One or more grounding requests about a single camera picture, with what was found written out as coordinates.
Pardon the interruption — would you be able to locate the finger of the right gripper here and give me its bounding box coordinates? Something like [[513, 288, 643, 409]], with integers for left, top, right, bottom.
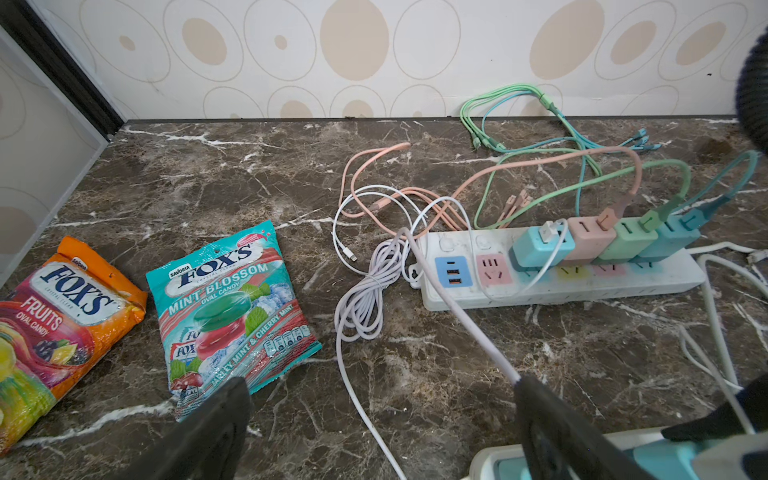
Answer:
[[661, 374, 768, 442]]

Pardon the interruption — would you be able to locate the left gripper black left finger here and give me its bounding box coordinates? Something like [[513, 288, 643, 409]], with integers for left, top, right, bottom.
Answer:
[[111, 377, 251, 479]]

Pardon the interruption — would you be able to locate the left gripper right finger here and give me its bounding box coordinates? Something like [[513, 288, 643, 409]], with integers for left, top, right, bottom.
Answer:
[[514, 375, 652, 479]]

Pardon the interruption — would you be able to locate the teal candy bag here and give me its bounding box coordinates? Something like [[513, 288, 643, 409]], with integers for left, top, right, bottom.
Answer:
[[146, 221, 322, 420]]

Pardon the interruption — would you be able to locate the teal charger with teal cable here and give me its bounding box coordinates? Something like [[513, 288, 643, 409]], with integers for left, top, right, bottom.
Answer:
[[631, 209, 709, 263]]

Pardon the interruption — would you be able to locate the white multicolour power strip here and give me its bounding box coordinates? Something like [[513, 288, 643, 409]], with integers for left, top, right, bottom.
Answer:
[[418, 228, 705, 309]]

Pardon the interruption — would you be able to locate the lilac cable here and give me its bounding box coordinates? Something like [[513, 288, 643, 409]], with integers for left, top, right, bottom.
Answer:
[[333, 226, 523, 480]]

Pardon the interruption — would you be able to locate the light green charger plug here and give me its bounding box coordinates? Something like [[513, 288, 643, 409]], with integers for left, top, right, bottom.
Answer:
[[592, 209, 668, 264]]

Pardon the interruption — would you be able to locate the pink charger plug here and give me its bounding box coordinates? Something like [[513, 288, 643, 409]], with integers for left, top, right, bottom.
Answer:
[[561, 208, 621, 266]]

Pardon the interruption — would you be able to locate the pink multi-head cable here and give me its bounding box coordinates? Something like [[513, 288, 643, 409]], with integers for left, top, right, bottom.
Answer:
[[338, 142, 644, 238]]

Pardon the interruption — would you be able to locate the light green cable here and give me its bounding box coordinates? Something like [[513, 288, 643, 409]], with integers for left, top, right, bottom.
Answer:
[[458, 83, 694, 232]]

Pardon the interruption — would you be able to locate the teal charger plug small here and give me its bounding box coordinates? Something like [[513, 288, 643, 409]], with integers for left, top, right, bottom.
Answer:
[[630, 432, 767, 479]]

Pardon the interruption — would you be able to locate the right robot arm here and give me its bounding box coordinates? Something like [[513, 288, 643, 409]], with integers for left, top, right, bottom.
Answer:
[[661, 35, 767, 442]]

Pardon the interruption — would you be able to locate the orange Fox's candy bag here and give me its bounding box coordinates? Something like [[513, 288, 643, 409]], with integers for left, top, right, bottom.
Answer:
[[1, 237, 148, 452]]

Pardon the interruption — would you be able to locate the white power cords bundle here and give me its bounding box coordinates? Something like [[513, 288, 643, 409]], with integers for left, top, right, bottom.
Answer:
[[677, 239, 768, 436]]

